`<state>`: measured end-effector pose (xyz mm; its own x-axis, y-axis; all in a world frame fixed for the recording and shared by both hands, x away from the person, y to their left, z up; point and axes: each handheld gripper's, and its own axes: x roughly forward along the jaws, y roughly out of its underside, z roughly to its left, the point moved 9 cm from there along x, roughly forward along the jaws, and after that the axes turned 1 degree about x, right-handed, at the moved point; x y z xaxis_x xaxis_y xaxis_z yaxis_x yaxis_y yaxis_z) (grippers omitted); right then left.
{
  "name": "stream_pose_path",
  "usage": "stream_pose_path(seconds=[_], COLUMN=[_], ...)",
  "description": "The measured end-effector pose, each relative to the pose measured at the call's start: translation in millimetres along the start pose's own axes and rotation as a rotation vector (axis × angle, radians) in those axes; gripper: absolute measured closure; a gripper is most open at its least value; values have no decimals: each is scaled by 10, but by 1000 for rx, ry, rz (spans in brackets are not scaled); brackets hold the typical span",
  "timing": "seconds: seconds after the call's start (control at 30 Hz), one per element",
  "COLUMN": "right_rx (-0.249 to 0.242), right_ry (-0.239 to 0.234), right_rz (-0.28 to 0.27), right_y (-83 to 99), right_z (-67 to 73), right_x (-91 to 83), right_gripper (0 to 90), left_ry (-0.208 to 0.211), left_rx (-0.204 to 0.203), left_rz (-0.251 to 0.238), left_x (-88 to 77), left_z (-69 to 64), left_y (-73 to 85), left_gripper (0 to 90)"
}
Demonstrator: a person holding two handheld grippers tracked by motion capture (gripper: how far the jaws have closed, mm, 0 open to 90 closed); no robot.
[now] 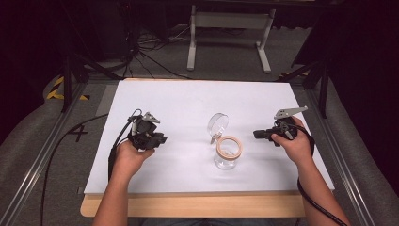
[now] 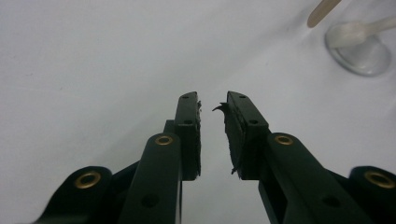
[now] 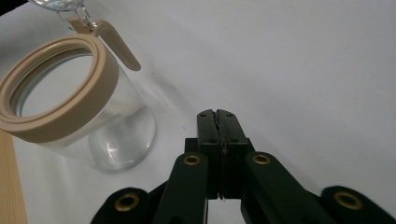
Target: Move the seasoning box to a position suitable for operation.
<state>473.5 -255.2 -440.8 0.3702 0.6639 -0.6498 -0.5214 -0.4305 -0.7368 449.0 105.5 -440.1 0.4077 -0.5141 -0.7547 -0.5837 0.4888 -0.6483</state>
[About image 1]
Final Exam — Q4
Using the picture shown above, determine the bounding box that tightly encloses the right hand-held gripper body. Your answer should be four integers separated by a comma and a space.
270, 105, 310, 148

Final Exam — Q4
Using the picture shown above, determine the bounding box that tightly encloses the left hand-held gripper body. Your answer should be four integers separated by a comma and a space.
126, 108, 165, 153

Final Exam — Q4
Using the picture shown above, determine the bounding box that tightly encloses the clear glass jar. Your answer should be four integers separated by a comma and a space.
207, 112, 245, 171

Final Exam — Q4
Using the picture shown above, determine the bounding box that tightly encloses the person's right hand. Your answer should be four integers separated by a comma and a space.
270, 116, 315, 167

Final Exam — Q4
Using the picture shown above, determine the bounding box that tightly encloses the person's left hand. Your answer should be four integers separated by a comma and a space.
113, 138, 156, 177

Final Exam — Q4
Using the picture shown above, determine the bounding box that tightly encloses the white table board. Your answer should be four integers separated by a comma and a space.
83, 78, 336, 196

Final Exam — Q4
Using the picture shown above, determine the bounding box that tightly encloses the black tripod stand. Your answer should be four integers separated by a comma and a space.
60, 51, 124, 114
276, 57, 331, 120

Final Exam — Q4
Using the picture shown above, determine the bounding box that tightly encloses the yellow black hazard tape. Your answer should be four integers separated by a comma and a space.
46, 75, 91, 102

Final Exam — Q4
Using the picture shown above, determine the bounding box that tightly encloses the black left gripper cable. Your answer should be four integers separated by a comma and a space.
107, 108, 144, 183

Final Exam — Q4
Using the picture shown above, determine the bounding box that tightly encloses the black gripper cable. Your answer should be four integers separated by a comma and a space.
280, 121, 347, 226
107, 108, 144, 183

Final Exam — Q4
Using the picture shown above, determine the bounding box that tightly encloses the aluminium floor rail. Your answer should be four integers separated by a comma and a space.
0, 79, 90, 226
304, 87, 379, 226

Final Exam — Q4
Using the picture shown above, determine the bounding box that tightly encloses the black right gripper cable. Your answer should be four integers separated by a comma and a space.
280, 121, 347, 226

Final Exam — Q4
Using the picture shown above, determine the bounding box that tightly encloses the bundle of black floor cables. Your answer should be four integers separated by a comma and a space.
123, 23, 194, 81

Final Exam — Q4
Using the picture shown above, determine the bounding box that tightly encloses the thin black floor cable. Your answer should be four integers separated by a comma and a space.
39, 113, 109, 226

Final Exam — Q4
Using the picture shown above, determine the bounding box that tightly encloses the white metal stand frame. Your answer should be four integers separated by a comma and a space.
186, 4, 278, 75

